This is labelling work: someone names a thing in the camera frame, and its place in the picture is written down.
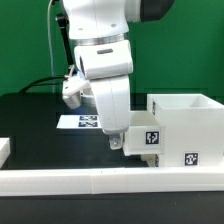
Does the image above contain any white drawer box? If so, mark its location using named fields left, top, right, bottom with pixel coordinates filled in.
left=141, top=154, right=164, bottom=167
left=123, top=111, right=165, bottom=156

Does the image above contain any white drawer cabinet frame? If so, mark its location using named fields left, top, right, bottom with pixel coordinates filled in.
left=147, top=94, right=224, bottom=167

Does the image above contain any white left fence rail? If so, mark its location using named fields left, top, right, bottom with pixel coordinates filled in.
left=0, top=138, right=10, bottom=168

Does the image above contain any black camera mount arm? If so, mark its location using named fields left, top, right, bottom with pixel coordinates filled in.
left=56, top=14, right=74, bottom=70

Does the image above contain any white front drawer box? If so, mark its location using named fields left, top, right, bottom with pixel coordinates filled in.
left=141, top=154, right=164, bottom=167

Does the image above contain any white front fence rail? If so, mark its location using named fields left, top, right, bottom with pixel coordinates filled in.
left=0, top=166, right=224, bottom=196

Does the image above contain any white hanging cable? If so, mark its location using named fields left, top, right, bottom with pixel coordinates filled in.
left=46, top=0, right=56, bottom=94

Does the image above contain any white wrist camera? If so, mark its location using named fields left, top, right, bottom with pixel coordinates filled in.
left=62, top=76, right=90, bottom=109

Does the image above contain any white fiducial marker sheet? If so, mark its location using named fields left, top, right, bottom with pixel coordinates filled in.
left=57, top=115, right=101, bottom=129

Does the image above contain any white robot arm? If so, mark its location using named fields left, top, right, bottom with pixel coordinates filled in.
left=62, top=0, right=175, bottom=149

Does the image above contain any white fence rail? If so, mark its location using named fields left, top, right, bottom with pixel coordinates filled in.
left=0, top=138, right=10, bottom=168
left=0, top=166, right=224, bottom=196

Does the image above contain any black base cable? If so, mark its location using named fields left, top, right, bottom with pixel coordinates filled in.
left=18, top=75, right=69, bottom=94

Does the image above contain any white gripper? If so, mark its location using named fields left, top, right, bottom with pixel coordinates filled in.
left=90, top=75, right=130, bottom=150

